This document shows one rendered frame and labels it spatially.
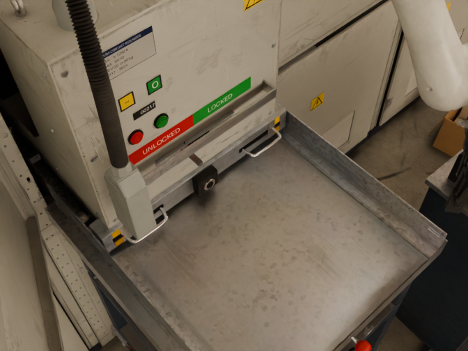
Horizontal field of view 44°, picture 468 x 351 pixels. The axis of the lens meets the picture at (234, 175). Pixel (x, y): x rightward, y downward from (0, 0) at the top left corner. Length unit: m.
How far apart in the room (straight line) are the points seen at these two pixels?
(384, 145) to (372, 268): 1.37
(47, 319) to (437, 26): 1.01
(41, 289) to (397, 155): 1.71
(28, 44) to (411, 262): 0.88
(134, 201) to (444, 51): 0.73
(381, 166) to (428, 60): 1.25
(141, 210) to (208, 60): 0.31
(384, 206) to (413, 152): 1.26
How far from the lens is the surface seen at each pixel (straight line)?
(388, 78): 2.40
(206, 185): 1.31
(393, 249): 1.33
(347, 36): 1.89
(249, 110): 1.24
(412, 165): 2.58
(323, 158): 1.43
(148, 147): 1.15
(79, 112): 0.99
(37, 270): 1.35
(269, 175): 1.40
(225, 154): 1.34
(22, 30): 0.98
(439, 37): 1.32
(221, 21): 1.09
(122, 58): 0.98
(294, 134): 1.47
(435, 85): 1.37
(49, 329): 1.28
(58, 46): 0.93
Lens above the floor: 1.97
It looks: 54 degrees down
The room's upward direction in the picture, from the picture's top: 2 degrees counter-clockwise
